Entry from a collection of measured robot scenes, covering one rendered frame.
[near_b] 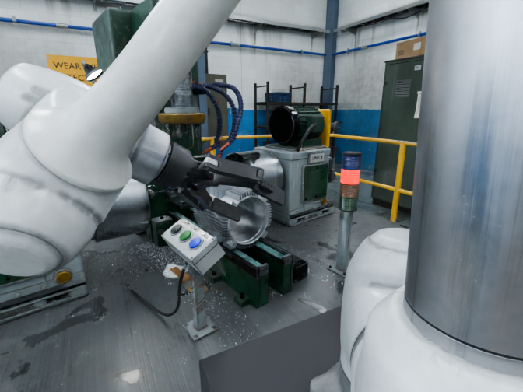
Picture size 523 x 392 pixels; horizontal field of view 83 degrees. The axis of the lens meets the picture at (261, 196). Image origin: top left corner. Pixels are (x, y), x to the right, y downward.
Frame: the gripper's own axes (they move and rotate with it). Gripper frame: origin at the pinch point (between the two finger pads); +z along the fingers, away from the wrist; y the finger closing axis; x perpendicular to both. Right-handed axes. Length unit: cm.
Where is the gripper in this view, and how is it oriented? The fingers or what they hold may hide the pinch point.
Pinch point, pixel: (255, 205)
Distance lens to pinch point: 59.2
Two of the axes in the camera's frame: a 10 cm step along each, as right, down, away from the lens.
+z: 7.5, 3.8, 5.4
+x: -1.2, 8.8, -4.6
